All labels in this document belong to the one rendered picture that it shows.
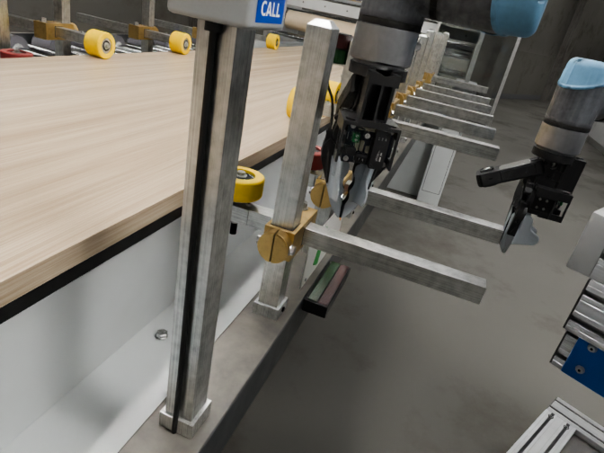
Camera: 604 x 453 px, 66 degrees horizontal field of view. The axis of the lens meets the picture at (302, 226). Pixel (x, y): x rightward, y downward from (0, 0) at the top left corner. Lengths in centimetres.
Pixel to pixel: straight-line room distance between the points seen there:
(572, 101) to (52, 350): 86
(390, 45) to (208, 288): 33
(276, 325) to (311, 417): 86
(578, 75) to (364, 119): 44
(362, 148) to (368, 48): 11
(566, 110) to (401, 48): 40
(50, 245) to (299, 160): 33
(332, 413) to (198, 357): 115
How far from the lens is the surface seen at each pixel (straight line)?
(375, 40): 57
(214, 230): 44
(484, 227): 96
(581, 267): 78
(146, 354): 82
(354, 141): 57
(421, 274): 73
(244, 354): 71
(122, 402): 76
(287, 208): 69
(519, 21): 55
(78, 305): 70
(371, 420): 167
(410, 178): 370
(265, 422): 157
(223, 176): 42
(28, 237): 57
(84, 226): 59
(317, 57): 64
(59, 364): 73
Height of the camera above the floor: 118
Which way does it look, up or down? 25 degrees down
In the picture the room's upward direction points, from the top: 12 degrees clockwise
